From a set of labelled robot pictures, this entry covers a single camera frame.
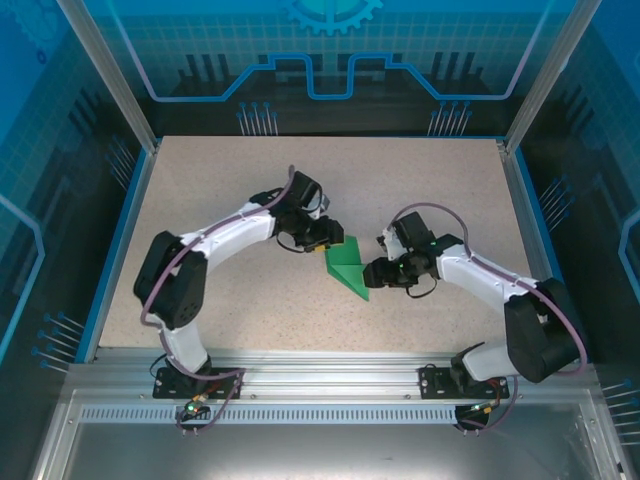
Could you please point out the aluminium side rail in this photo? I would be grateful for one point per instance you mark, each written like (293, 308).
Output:
(532, 250)

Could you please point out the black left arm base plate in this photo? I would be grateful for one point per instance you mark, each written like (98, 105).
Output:
(165, 392)

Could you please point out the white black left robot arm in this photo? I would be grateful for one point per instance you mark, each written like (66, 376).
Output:
(235, 232)

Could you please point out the steel tray plate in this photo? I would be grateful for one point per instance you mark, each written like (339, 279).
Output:
(320, 450)

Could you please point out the blue table edge strip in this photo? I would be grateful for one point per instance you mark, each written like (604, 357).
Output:
(119, 250)
(546, 250)

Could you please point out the green square paper sheet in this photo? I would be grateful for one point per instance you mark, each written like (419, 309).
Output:
(345, 260)

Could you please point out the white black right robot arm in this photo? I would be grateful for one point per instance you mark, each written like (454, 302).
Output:
(475, 285)

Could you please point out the aluminium frame post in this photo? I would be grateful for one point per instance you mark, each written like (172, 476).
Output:
(548, 75)
(118, 85)

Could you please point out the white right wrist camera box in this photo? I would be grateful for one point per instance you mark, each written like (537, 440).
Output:
(389, 240)

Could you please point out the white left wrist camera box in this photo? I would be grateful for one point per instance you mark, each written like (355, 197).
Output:
(326, 201)

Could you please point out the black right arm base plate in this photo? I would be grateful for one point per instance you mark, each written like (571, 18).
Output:
(432, 385)

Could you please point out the aluminium base beam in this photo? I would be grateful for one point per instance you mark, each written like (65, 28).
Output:
(325, 370)

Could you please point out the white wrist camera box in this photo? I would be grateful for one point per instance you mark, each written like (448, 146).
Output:
(389, 240)
(326, 201)

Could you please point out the small connector with green light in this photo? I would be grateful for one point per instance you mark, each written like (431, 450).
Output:
(484, 407)
(196, 406)

